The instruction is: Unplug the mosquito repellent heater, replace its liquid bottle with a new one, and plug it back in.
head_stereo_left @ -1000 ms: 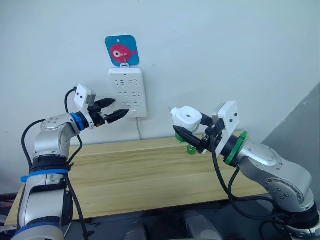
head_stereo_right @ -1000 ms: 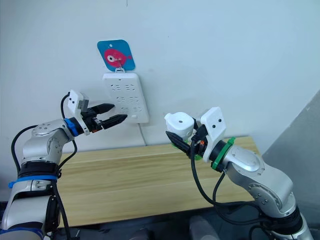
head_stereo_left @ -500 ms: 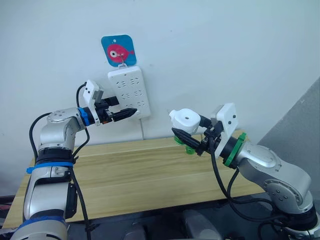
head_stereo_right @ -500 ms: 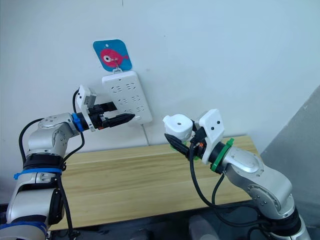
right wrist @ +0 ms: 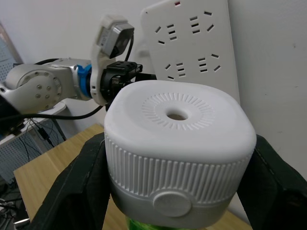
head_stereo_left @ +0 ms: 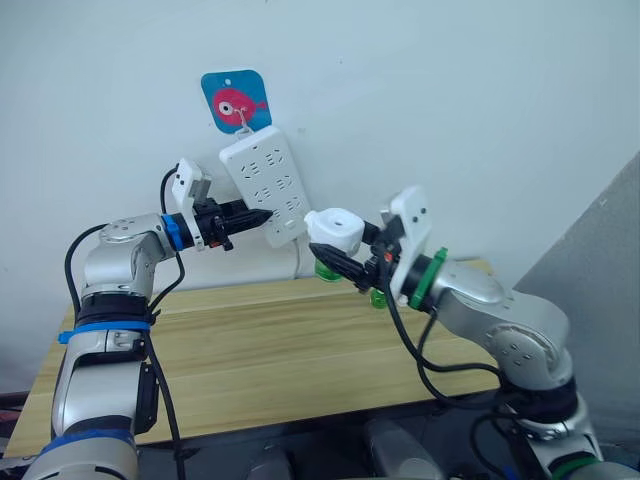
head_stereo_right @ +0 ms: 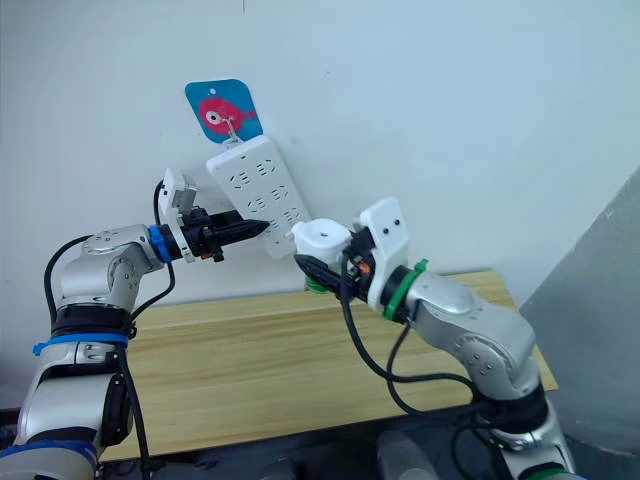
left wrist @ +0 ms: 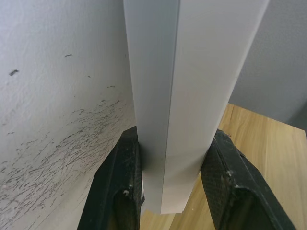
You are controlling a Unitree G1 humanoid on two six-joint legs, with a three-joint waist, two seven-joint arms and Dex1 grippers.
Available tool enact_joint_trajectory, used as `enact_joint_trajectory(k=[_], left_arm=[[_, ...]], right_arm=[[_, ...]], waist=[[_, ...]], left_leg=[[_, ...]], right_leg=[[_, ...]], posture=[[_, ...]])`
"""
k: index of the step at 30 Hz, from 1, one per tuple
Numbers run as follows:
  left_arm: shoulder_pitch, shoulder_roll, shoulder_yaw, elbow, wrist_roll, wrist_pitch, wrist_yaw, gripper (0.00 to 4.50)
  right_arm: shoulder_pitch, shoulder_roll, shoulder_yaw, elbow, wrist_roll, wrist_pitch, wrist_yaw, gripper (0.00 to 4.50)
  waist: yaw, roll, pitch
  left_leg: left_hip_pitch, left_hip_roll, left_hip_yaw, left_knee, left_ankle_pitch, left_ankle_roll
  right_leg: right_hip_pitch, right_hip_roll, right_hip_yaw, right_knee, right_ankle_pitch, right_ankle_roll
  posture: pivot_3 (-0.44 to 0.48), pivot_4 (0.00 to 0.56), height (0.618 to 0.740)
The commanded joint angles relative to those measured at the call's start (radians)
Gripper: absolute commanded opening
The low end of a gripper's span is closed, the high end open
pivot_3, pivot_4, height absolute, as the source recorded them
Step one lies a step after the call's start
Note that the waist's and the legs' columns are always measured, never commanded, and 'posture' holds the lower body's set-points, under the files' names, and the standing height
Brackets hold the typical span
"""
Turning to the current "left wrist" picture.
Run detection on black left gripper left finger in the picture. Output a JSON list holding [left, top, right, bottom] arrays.
[[77, 126, 145, 230]]

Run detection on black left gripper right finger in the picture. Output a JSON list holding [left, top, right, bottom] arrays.
[[200, 129, 296, 230]]

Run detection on white power strip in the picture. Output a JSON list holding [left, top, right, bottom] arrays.
[[122, 0, 271, 214]]

